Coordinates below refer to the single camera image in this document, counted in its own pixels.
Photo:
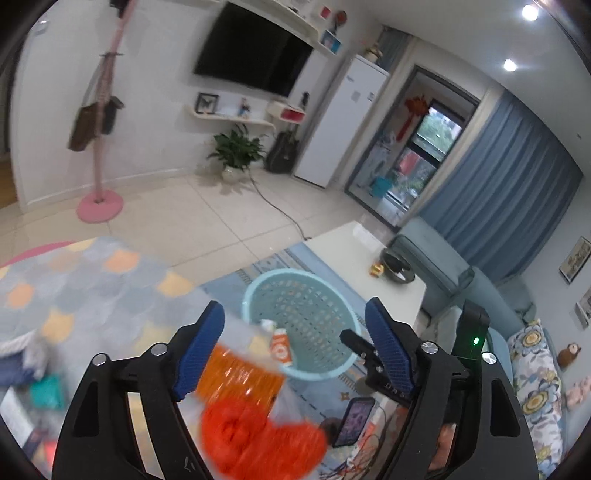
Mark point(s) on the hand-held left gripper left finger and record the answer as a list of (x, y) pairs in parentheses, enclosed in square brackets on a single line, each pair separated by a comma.
[(198, 350)]

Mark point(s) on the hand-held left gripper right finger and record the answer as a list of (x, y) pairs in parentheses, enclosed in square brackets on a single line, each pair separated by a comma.
[(390, 350)]

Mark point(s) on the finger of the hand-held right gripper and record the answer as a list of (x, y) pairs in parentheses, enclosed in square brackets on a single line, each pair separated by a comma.
[(358, 344)]

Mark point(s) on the light blue plastic basket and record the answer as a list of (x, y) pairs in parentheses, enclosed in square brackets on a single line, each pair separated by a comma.
[(314, 309)]

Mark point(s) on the orange snack packet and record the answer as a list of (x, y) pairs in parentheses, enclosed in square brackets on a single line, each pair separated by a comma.
[(249, 406)]

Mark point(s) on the teal packet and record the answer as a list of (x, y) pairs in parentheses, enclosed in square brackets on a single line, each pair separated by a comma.
[(46, 392)]

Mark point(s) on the white and blue milk carton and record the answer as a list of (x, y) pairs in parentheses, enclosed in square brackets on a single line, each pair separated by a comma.
[(18, 364)]

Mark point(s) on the teal sofa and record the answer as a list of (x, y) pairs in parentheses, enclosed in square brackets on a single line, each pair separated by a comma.
[(443, 267)]

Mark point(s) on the small yellow toy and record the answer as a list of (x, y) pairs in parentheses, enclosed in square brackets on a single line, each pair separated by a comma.
[(377, 270)]

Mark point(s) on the orange and white small box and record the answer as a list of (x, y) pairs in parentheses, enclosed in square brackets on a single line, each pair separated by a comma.
[(280, 348)]

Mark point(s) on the smartphone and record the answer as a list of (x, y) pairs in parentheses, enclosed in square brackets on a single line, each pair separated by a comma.
[(353, 422)]

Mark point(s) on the black dish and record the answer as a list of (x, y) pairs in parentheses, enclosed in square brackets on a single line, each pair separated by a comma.
[(397, 265)]

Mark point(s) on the white coffee table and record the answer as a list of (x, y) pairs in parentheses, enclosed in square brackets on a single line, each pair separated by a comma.
[(351, 258)]

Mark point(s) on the floral cushion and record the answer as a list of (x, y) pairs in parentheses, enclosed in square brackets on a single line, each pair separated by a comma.
[(535, 383)]

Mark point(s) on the brown owl toy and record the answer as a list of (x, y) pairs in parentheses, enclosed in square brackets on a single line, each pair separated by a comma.
[(570, 355)]

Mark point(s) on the scale-patterned tablecloth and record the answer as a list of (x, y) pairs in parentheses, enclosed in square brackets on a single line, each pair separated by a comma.
[(92, 286)]

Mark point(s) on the pink plush toy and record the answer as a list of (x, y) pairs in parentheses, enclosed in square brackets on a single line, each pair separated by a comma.
[(579, 392)]

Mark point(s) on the blue curtain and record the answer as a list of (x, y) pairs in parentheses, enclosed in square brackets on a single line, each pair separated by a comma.
[(503, 194)]

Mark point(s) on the blue bucket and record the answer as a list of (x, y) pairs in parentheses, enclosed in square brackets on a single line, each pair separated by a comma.
[(382, 187)]

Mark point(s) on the pink coat rack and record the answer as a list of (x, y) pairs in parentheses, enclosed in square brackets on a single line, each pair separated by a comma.
[(99, 203)]

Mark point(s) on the black acoustic guitar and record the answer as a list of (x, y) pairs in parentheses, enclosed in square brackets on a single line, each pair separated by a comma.
[(280, 154)]

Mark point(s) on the potted green plant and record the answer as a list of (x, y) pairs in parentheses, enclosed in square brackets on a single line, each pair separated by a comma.
[(238, 147)]

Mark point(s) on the white refrigerator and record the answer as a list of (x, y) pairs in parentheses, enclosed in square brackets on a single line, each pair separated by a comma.
[(337, 124)]

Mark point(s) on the red knot decoration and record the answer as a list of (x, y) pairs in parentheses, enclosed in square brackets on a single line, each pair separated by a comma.
[(413, 110)]

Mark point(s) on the small figurine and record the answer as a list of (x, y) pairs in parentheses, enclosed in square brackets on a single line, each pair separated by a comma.
[(245, 108)]

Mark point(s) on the framed butterfly picture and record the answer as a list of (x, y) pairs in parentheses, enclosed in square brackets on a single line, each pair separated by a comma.
[(207, 103)]

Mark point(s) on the brown handbag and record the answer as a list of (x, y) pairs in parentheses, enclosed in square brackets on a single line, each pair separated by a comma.
[(83, 129)]

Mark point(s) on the ceiling spotlight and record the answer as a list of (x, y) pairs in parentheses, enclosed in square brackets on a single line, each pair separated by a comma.
[(510, 65), (530, 11)]

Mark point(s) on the blue and white picture box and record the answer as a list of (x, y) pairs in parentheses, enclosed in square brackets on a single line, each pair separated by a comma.
[(332, 41)]

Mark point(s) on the framed wall picture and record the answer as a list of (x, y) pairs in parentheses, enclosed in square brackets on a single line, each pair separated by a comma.
[(585, 309), (575, 261)]

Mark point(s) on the white curved wall shelf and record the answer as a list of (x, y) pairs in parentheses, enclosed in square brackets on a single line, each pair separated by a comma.
[(221, 117)]

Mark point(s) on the white and red wall box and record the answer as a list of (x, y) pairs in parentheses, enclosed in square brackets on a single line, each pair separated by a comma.
[(288, 113)]

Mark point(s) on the balcony door frame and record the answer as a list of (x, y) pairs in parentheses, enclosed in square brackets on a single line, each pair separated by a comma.
[(415, 74)]

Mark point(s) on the black wall television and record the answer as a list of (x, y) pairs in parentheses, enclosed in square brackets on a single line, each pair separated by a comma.
[(254, 46)]

